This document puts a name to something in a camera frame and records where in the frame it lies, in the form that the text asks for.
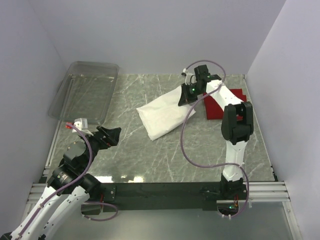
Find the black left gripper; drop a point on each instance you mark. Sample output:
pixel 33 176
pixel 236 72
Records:
pixel 102 136

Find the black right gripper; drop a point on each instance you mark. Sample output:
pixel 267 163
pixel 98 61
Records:
pixel 186 97

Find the white t shirt red print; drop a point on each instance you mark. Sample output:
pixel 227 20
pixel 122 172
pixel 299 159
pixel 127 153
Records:
pixel 163 114

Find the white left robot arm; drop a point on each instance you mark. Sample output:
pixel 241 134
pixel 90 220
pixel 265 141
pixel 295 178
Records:
pixel 69 186

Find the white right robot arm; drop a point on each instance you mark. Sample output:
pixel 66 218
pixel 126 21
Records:
pixel 236 127

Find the folded red t shirt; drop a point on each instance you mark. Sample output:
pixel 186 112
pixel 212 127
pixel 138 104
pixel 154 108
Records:
pixel 214 111

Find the clear plastic bin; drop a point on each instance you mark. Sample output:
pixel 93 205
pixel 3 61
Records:
pixel 85 92

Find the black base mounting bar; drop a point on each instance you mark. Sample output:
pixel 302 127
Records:
pixel 167 195

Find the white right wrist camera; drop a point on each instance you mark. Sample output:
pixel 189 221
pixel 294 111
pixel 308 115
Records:
pixel 189 77

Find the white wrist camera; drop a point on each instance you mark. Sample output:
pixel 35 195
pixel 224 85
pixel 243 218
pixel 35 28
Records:
pixel 79 127
pixel 189 77

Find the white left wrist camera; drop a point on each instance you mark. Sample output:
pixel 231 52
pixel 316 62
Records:
pixel 79 127

